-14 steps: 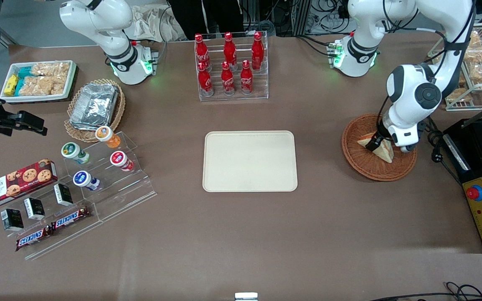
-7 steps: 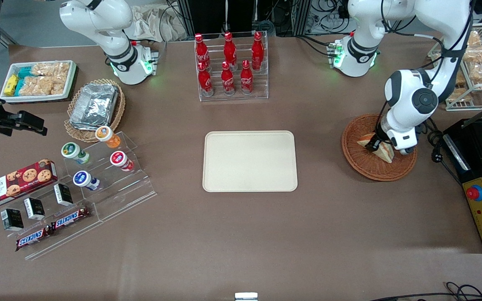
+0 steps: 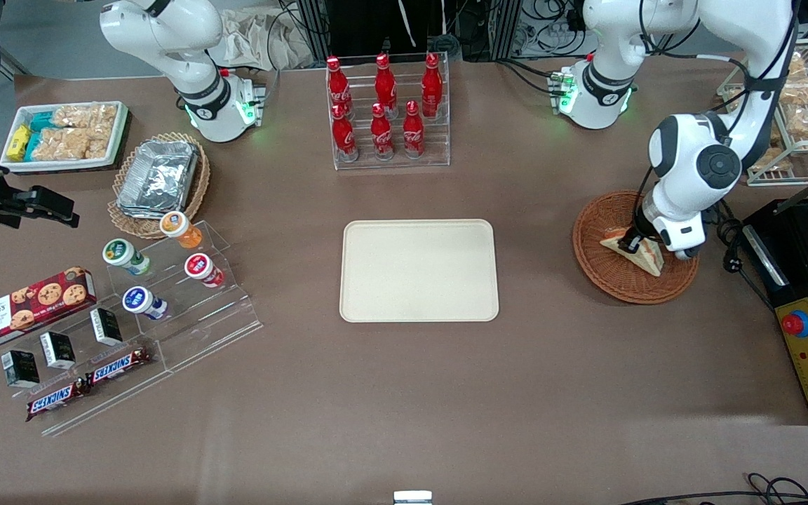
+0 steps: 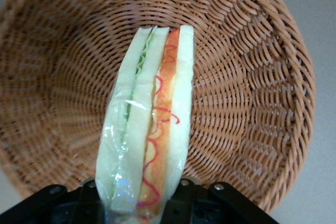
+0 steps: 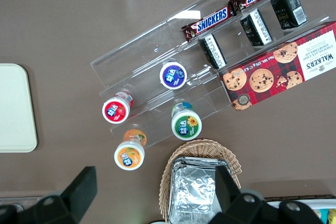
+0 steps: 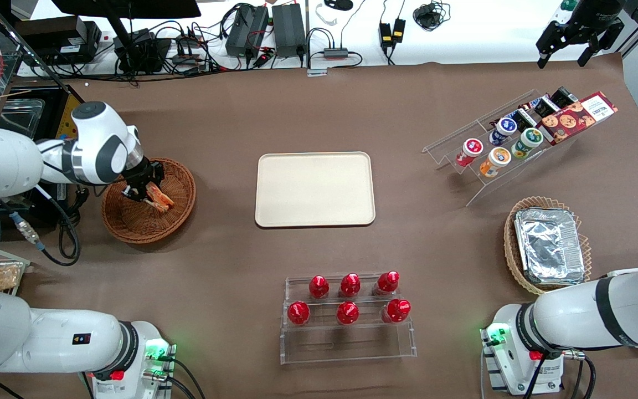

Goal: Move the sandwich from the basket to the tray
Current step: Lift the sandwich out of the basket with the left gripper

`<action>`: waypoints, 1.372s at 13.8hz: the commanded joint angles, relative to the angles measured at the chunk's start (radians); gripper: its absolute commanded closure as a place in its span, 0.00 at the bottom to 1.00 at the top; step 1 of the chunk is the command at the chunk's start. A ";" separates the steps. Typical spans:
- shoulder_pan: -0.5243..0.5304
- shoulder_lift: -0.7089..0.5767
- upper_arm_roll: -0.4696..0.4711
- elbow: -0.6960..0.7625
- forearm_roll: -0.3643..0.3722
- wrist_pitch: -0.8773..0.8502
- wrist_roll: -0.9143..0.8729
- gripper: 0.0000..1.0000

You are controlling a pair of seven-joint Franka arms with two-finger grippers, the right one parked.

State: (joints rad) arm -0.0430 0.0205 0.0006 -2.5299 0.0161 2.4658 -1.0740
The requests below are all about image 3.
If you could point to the red cola bottle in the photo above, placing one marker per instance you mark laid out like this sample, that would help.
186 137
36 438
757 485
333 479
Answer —
336 84
344 135
412 133
385 83
431 84
381 135

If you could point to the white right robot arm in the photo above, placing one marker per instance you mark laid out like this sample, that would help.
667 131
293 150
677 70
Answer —
165 42

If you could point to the green lid yogurt cup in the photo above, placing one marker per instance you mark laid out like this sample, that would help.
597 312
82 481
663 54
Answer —
120 253

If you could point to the blue lid yogurt cup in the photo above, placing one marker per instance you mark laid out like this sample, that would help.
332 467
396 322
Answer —
139 300

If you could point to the crumpled beige cloth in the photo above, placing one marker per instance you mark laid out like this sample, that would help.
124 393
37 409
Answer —
250 42

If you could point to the rice cracker bag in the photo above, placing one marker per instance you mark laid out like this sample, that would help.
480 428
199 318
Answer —
98 142
60 144
85 116

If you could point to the stack of foil trays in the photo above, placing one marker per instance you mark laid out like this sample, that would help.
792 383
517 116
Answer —
158 179

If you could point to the orange lid yogurt cup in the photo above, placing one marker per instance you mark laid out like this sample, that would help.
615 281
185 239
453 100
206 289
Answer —
178 226

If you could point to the yellow snack packet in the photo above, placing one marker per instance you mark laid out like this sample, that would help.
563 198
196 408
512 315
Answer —
18 142

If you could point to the red lid yogurt cup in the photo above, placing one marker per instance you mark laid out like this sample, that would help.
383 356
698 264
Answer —
200 266

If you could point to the black equipment frame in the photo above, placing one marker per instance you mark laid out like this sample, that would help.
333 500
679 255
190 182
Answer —
355 28

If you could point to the clear acrylic step stand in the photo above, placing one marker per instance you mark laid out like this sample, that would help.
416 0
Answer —
116 400
229 315

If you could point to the clear acrylic bottle rack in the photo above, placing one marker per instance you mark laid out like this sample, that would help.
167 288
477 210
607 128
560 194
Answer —
404 163

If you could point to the brown round wicker basket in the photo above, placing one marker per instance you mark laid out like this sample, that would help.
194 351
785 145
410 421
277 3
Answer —
607 275

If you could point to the triangular sandwich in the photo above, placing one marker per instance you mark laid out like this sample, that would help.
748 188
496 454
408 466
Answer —
646 261

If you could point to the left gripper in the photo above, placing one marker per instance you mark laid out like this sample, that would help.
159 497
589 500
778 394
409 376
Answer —
637 232

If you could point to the black machine housing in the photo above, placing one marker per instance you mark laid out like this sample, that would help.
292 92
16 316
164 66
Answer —
797 280

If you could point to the silver metal bracket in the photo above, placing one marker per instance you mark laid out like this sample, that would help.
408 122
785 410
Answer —
412 498

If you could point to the white rectangular snack tray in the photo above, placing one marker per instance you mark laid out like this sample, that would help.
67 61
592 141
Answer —
60 166

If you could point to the teal snack packet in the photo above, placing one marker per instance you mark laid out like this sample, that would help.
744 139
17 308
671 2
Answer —
32 146
42 121

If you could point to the beige plastic tray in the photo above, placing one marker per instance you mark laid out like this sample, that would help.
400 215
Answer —
418 270

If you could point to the small black box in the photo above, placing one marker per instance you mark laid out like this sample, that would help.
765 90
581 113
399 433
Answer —
58 351
21 369
106 327

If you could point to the light woven wicker basket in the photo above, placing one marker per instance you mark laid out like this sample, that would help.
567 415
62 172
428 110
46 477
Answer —
130 226

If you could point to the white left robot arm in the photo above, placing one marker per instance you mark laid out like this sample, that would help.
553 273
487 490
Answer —
677 140

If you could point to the Snickers chocolate bar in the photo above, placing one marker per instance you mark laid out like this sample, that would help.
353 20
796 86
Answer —
53 400
118 366

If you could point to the red Walkers cookie box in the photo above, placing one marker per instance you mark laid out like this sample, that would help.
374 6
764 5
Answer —
25 308

